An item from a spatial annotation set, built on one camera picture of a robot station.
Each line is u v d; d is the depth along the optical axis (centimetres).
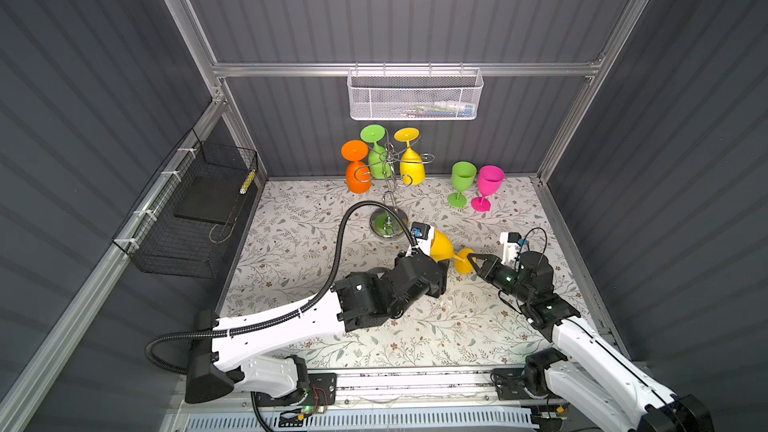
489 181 100
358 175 92
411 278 45
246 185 81
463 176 100
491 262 71
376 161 85
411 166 91
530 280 62
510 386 73
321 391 72
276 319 41
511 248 74
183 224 73
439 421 77
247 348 40
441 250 73
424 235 55
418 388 75
